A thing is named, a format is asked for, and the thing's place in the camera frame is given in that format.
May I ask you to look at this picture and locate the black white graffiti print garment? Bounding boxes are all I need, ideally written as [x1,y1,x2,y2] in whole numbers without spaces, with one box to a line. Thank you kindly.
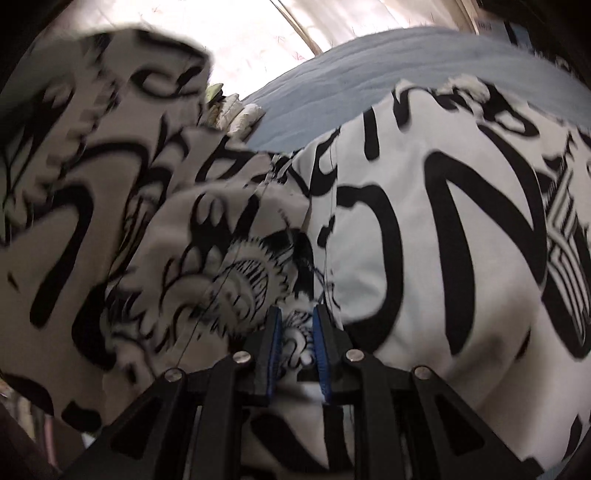
[1,29,590,478]

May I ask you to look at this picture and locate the blue bed sheet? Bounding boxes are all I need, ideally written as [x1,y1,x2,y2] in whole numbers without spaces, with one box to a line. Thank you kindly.
[246,27,590,152]

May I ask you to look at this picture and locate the beige folded garment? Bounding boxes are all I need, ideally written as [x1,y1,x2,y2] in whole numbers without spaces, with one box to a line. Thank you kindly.
[205,94,266,141]

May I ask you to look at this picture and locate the green folded garment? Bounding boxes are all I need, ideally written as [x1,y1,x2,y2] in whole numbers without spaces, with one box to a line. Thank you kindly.
[205,83,223,104]

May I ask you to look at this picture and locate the white sheer curtain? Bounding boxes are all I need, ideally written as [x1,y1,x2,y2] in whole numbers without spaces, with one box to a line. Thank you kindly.
[60,0,477,96]

